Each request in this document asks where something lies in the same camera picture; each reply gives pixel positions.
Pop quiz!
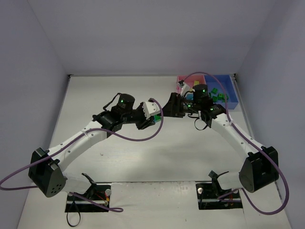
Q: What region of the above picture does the dark green small lego brick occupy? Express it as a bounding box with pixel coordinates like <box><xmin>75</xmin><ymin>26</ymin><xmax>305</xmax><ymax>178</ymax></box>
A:
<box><xmin>217</xmin><ymin>93</ymin><xmax>225</xmax><ymax>101</ymax></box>

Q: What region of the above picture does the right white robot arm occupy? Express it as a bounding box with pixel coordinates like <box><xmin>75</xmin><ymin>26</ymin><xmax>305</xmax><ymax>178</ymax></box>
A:
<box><xmin>163</xmin><ymin>84</ymin><xmax>279</xmax><ymax>193</ymax></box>

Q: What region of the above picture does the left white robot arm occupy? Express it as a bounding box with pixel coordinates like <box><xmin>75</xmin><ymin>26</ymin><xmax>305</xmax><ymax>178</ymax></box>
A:
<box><xmin>28</xmin><ymin>94</ymin><xmax>160</xmax><ymax>198</ymax></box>

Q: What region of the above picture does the three-colour lego stack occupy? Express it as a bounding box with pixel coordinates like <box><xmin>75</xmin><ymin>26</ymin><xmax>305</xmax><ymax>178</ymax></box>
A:
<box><xmin>154</xmin><ymin>114</ymin><xmax>162</xmax><ymax>123</ymax></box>

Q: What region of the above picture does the light blue container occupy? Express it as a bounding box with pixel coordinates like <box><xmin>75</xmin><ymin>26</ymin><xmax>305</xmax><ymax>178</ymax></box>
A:
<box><xmin>184</xmin><ymin>93</ymin><xmax>193</xmax><ymax>100</ymax></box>

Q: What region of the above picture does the pink container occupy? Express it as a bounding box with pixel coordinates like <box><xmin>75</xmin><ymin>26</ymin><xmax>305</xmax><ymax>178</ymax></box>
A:
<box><xmin>176</xmin><ymin>74</ymin><xmax>206</xmax><ymax>88</ymax></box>

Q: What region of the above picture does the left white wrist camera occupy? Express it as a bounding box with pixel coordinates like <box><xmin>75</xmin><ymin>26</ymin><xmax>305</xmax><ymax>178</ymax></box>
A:
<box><xmin>142</xmin><ymin>102</ymin><xmax>161</xmax><ymax>120</ymax></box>

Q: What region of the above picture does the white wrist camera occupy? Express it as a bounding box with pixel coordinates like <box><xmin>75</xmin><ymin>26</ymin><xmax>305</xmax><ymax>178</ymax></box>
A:
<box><xmin>142</xmin><ymin>102</ymin><xmax>161</xmax><ymax>120</ymax></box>
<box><xmin>177</xmin><ymin>80</ymin><xmax>193</xmax><ymax>97</ymax></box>

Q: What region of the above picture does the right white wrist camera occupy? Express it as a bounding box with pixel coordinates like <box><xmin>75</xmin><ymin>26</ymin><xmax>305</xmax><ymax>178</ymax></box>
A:
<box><xmin>177</xmin><ymin>80</ymin><xmax>193</xmax><ymax>97</ymax></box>

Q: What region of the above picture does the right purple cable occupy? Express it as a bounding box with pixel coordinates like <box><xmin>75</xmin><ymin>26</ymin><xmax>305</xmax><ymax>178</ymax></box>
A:
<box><xmin>178</xmin><ymin>72</ymin><xmax>290</xmax><ymax>214</ymax></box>

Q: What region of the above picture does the purple cable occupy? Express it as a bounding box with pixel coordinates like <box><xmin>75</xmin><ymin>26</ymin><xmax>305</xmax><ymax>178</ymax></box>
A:
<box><xmin>0</xmin><ymin>97</ymin><xmax>164</xmax><ymax>212</ymax></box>
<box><xmin>178</xmin><ymin>72</ymin><xmax>290</xmax><ymax>214</ymax></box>

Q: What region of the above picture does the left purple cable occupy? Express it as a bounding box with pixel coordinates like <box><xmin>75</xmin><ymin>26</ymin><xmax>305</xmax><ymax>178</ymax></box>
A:
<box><xmin>0</xmin><ymin>97</ymin><xmax>164</xmax><ymax>212</ymax></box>

